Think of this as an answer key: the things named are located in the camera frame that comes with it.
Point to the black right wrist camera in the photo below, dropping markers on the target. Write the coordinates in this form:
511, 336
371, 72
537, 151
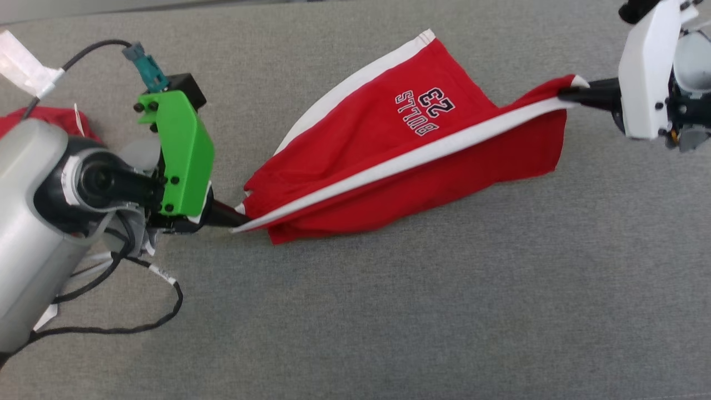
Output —
636, 8

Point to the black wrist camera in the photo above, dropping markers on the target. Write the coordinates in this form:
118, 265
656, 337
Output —
636, 8
186, 86

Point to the red basketball jersey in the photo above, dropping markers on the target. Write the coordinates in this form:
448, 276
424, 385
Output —
55, 114

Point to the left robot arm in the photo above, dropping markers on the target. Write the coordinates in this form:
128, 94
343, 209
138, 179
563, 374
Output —
33, 222

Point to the grey fabric sofa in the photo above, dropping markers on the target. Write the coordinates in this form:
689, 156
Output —
389, 311

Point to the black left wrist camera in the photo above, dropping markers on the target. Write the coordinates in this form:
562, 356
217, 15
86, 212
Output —
186, 86

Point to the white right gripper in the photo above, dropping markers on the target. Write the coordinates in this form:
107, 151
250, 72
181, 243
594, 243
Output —
644, 78

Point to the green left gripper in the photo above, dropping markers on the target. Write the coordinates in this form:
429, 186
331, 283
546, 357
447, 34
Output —
186, 161

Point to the red basketball shorts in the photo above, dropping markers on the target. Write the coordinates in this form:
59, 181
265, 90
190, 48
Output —
389, 144

